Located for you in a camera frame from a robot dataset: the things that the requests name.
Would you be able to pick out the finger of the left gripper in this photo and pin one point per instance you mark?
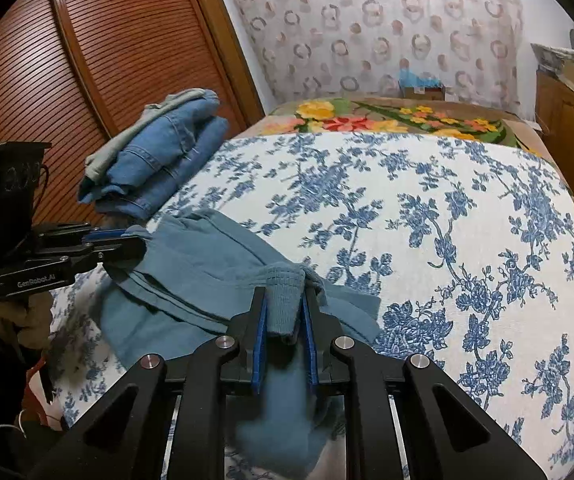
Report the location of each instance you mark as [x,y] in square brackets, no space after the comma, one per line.
[112,244]

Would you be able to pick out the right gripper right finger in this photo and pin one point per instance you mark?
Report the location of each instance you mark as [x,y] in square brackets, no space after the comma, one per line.
[405,418]

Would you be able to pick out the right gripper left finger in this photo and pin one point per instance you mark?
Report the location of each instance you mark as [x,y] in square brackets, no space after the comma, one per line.
[164,419]

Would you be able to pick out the teal blue shorts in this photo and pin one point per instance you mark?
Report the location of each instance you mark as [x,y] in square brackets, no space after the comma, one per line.
[200,270]

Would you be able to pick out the person's left hand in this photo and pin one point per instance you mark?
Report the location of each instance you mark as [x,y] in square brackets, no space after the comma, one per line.
[28,323]

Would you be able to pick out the folded grey-green garment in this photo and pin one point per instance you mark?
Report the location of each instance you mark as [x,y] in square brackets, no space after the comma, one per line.
[97,164]

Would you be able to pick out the folded blue denim jeans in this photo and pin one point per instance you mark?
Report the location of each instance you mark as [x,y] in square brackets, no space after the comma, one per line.
[158,161]

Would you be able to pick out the blue floral white bedsheet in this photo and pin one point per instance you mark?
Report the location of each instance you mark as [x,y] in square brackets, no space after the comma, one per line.
[469,248]

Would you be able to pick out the wooden louvered wardrobe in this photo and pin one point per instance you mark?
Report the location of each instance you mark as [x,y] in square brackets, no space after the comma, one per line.
[74,73]

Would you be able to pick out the colourful floral blanket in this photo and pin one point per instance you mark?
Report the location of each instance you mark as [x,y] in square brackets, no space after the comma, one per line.
[391,115]

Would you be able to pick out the circle patterned sheer curtain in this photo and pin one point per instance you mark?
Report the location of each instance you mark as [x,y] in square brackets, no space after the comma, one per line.
[313,48]

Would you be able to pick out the cardboard box with blue bag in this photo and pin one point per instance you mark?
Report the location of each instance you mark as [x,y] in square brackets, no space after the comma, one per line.
[420,87]

